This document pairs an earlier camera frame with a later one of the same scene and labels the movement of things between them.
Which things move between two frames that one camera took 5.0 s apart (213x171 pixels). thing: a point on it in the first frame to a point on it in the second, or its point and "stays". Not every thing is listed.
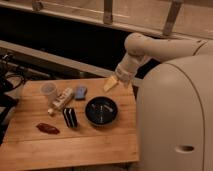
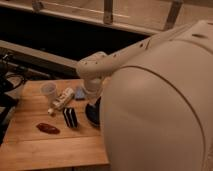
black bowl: (101, 111) stays
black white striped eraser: (70, 117) stays
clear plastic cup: (50, 90) stays
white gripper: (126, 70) to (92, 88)
